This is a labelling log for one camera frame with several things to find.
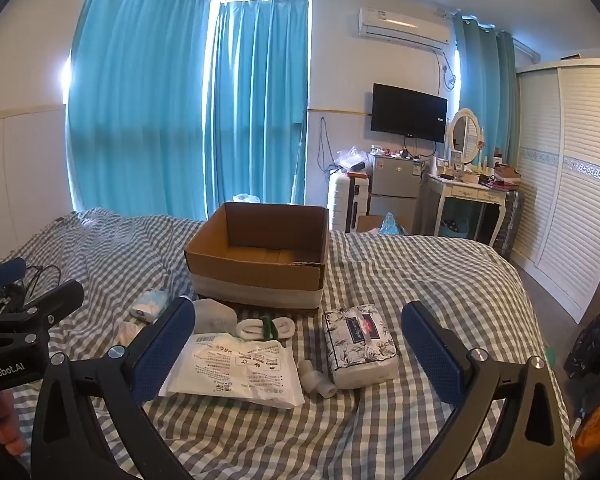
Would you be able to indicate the white dressing table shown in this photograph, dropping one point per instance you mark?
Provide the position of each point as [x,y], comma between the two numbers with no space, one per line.
[462,191]

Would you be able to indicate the dark floral bag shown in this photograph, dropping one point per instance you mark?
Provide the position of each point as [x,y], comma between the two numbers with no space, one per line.
[595,335]

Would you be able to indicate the crumpled clear plastic bag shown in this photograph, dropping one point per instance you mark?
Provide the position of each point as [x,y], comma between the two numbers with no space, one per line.
[350,157]

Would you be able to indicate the black wall television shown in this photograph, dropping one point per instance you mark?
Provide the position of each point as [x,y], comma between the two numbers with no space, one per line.
[409,112]

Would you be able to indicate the small cardboard box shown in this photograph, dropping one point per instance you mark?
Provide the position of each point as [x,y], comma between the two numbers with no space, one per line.
[367,222]

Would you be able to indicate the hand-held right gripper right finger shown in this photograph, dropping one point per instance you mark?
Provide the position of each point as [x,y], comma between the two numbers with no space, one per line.
[430,347]

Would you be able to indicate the short teal curtain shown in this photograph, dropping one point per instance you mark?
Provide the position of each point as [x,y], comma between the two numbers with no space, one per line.
[485,85]

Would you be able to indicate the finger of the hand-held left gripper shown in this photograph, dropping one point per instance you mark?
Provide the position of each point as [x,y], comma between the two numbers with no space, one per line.
[55,300]
[2,272]

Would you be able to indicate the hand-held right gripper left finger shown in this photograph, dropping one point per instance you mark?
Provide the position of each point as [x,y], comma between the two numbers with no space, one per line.
[162,350]

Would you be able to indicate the blue plastic bag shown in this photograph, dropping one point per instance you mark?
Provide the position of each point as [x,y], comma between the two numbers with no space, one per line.
[391,224]

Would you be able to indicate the silver small fridge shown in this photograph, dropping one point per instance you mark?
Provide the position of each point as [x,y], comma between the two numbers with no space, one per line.
[392,185]

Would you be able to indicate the white cloth green band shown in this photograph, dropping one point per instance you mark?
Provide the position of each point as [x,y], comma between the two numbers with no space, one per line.
[252,330]

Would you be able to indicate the grey checkered bed sheet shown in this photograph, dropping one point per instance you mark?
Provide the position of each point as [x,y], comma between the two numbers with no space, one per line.
[380,270]

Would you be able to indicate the floral tissue pack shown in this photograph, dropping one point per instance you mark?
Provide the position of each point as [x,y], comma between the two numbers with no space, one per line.
[360,345]

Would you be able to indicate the narrow teal curtain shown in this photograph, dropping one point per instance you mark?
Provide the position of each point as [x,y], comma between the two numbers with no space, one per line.
[260,100]

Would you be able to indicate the orange bag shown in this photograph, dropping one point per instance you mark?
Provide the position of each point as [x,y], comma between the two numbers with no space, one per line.
[597,425]

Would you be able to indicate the dark suitcase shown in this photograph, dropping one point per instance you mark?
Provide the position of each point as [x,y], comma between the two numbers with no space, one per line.
[507,225]

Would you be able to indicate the white louvred wardrobe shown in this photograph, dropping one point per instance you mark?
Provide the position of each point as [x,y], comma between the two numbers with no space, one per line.
[575,185]

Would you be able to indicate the white printed plastic packet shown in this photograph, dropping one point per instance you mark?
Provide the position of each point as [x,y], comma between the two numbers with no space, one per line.
[240,370]

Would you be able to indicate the white oval mirror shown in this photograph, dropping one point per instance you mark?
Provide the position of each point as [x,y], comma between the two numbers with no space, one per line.
[465,130]

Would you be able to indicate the white mop pole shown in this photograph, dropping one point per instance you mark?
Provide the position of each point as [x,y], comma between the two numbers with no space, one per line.
[296,170]

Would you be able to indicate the white suitcase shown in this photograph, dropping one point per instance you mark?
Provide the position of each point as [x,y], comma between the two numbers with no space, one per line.
[347,202]

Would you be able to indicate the brown cardboard box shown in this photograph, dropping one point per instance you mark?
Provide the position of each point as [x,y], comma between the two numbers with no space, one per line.
[260,275]

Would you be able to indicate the wide teal curtain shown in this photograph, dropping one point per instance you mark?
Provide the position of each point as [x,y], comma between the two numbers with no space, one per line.
[135,100]

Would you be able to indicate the person's left hand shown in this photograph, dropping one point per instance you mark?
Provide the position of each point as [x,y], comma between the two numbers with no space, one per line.
[0,417]

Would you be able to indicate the blue white tissue pack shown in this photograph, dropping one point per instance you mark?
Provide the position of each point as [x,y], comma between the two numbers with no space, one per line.
[150,305]

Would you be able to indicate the white air conditioner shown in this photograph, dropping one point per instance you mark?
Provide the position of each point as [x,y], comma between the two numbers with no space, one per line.
[405,27]

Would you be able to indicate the teal storage basket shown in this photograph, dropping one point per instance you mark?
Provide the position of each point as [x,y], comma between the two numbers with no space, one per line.
[455,229]

